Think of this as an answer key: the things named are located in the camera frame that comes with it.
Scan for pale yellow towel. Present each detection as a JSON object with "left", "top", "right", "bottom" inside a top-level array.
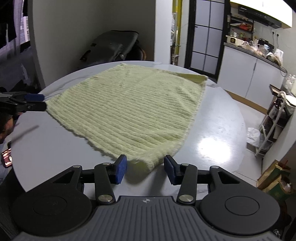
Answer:
[{"left": 46, "top": 64, "right": 207, "bottom": 174}]

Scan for person's hand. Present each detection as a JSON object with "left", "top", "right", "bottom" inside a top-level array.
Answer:
[{"left": 0, "top": 115, "right": 15, "bottom": 144}]

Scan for white plastic bag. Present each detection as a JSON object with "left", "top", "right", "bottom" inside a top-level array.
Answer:
[{"left": 246, "top": 128, "right": 265, "bottom": 148}]

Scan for dark hanging clothes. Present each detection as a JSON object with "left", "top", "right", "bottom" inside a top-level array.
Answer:
[{"left": 1, "top": 1, "right": 30, "bottom": 48}]

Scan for white kitchen cabinet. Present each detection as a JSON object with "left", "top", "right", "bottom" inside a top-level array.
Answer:
[{"left": 218, "top": 43, "right": 287, "bottom": 109}]

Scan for brown wooden chair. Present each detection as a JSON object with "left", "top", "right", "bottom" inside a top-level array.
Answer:
[{"left": 135, "top": 44, "right": 147, "bottom": 61}]

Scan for white toaster appliance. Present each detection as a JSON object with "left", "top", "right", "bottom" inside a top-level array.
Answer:
[{"left": 227, "top": 36, "right": 244, "bottom": 46}]

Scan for black framed glass door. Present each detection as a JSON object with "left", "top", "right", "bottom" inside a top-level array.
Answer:
[{"left": 184, "top": 0, "right": 230, "bottom": 80}]

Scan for black kitchen shelf rack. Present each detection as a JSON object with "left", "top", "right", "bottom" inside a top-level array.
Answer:
[{"left": 228, "top": 15, "right": 254, "bottom": 41}]

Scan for yellow pipe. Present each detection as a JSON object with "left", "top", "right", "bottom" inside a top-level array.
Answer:
[{"left": 171, "top": 0, "right": 182, "bottom": 65}]

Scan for black range hood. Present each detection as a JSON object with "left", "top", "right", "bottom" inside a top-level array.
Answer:
[{"left": 238, "top": 5, "right": 282, "bottom": 29}]

